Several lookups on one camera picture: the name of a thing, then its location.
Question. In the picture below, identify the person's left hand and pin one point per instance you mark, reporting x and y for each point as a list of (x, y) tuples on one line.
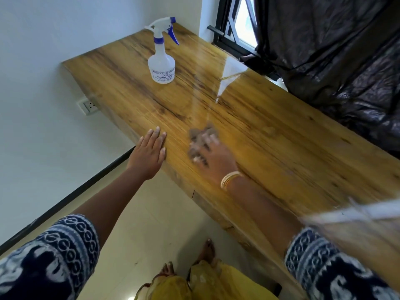
[(148, 156)]

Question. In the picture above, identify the person's right hand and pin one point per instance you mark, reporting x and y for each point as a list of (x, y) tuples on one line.
[(218, 160)]

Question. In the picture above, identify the brown striped cleaning cloth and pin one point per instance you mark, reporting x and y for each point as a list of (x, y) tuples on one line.
[(197, 135)]

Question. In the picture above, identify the white spray bottle blue trigger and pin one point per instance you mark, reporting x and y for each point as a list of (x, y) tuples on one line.
[(161, 65)]

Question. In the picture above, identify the person's right forearm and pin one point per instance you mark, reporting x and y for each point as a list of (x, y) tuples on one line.
[(265, 212)]

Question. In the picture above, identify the person's left forearm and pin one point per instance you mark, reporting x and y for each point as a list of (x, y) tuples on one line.
[(109, 206)]

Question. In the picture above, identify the person's right foot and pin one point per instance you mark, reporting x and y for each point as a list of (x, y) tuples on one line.
[(207, 251)]

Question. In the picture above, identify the person's foot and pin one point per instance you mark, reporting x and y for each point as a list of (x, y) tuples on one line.
[(167, 269), (207, 251)]

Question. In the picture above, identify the person's left foot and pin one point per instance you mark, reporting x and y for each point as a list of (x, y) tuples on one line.
[(167, 269)]

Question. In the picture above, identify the gold bangles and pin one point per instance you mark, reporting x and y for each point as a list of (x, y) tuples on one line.
[(230, 178)]

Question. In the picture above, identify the wooden table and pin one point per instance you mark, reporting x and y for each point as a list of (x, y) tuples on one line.
[(281, 137)]

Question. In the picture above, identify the yellow garment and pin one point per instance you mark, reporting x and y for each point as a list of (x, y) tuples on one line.
[(225, 284)]

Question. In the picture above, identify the black framed window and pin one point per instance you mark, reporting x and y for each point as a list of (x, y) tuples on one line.
[(223, 28)]

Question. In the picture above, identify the blue white patterned top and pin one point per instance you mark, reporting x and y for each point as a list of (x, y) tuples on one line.
[(47, 262)]

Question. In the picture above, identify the brown leaf-patterned curtain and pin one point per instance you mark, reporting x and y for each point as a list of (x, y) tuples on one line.
[(328, 43)]

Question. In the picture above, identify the white wall socket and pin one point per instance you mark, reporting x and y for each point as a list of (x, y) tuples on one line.
[(89, 106)]

